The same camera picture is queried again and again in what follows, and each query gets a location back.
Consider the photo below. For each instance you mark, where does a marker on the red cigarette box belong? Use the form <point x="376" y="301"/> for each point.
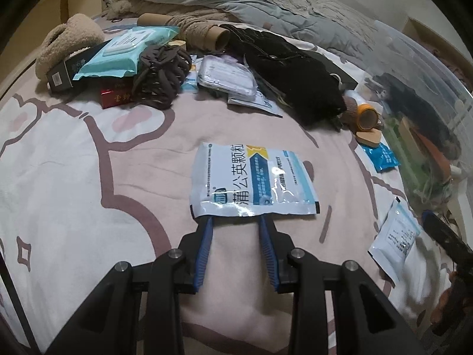
<point x="116" y="92"/>

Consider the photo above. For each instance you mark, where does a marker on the patterned pink white blanket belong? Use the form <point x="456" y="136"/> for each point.
<point x="83" y="187"/>

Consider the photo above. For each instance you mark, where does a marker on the black fuzzy glove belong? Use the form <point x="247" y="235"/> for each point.
<point x="305" y="84"/>

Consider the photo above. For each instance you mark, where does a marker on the wooden bedside shelf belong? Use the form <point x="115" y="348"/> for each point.
<point x="21" y="49"/>

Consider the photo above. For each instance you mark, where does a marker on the small white blue sachet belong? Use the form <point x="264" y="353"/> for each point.
<point x="395" y="239"/>

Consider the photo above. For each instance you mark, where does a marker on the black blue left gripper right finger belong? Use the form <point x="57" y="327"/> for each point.
<point x="365" y="321"/>

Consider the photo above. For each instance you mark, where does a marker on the small blue packet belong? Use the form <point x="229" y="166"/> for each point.
<point x="381" y="157"/>

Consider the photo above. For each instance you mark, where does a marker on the orange clear tape roll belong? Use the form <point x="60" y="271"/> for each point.
<point x="359" y="114"/>

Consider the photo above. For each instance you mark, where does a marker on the white blue flat sachet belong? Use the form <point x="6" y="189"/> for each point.
<point x="258" y="102"/>

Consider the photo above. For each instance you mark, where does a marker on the teal wet wipes pack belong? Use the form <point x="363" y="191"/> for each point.
<point x="120" y="56"/>

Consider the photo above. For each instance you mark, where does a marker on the white blue medicine sachet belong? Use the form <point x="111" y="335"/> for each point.
<point x="241" y="180"/>

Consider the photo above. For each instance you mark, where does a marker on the cardboard tube with beige rope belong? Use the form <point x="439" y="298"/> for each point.
<point x="196" y="32"/>

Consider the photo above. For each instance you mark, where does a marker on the clear plastic storage bin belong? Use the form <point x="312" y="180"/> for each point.
<point x="427" y="115"/>

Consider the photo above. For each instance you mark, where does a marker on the tan heart-shaped sponge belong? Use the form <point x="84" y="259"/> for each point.
<point x="371" y="138"/>

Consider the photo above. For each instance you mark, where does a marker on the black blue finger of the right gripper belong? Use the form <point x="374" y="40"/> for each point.
<point x="451" y="243"/>

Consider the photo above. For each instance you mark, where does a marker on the flat black box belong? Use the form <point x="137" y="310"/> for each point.
<point x="343" y="80"/>

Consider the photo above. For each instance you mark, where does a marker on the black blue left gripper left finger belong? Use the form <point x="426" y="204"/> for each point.
<point x="139" y="304"/>

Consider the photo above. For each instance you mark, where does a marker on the beige fluffy slipper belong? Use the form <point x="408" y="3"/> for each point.
<point x="77" y="33"/>

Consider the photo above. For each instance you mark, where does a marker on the clear plastic case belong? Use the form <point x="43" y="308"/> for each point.
<point x="227" y="76"/>

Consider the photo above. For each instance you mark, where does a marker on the black cardboard box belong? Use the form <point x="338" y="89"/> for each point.
<point x="61" y="77"/>

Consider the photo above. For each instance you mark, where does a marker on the grey blue duvet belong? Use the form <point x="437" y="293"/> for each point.
<point x="325" y="23"/>

